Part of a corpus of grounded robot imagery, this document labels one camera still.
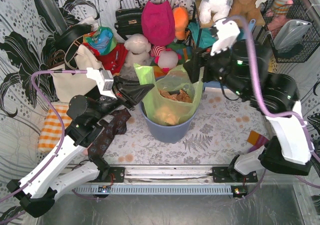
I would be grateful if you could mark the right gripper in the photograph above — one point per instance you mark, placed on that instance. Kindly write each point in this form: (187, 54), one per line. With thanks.
(197, 66)

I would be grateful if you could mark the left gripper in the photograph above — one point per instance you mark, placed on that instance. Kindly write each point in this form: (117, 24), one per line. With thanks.
(121, 93)

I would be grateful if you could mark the green trash bag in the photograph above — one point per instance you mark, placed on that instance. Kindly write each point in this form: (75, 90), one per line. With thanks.
(176, 79)

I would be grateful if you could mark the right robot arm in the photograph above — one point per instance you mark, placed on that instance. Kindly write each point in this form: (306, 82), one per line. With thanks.
(275, 95)

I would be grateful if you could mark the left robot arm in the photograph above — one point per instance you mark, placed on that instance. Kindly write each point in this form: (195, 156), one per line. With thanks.
(78, 156)

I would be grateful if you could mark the blue trash bin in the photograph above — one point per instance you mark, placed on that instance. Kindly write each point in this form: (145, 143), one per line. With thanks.
(167, 134)

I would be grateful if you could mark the magenta fuzzy bag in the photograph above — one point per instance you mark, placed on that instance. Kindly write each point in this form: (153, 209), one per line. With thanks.
(158, 23)

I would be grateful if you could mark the cream canvas tote bag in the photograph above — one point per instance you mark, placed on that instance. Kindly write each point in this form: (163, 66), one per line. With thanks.
(68, 85)

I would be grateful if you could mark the rainbow striped cloth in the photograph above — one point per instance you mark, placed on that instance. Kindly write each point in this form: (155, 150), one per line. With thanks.
(182, 49)

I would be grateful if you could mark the pink head plush doll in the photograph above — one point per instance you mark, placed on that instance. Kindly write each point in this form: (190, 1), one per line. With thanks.
(165, 58)

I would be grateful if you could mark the teal folded cloth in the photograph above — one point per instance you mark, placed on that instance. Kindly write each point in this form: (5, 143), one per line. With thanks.
(206, 38)

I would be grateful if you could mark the brown floral cloth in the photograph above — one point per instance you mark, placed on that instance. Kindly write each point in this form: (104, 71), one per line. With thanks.
(117, 126)

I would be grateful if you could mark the crumpled orange paper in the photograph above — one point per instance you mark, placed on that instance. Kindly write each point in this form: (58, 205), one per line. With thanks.
(175, 105)

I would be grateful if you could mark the red cloth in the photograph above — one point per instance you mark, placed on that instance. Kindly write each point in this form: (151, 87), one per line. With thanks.
(114, 60)

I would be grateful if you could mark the orange plush toy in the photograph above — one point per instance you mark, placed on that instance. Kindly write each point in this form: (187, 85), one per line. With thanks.
(181, 20)

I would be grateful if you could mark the white plush dog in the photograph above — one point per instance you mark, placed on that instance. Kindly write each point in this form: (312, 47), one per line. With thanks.
(213, 10)

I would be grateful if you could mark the black leather handbag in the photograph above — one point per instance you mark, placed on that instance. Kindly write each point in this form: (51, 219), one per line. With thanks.
(129, 21)

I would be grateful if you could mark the brown teddy bear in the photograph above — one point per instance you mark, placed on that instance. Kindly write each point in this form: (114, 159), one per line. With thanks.
(249, 9)

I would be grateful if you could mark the orange checkered towel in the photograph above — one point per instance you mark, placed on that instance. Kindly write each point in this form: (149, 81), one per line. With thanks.
(52, 130)

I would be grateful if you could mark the purple orange sock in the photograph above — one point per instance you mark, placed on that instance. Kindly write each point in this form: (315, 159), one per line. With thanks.
(256, 140)

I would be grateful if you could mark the silver foil pouch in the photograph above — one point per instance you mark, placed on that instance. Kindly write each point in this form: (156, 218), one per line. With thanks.
(291, 33)

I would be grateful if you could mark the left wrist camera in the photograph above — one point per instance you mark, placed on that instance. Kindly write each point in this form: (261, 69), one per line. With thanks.
(104, 80)

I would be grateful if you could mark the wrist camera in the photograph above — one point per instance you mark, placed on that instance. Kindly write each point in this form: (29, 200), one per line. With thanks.
(104, 80)
(225, 33)

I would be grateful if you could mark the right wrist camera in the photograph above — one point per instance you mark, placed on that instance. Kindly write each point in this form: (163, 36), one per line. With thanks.
(225, 33)

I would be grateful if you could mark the blue handled broom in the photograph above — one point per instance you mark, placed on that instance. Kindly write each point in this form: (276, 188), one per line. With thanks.
(250, 27)

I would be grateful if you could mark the black wire basket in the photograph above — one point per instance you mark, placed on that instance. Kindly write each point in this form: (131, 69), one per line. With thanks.
(300, 52)

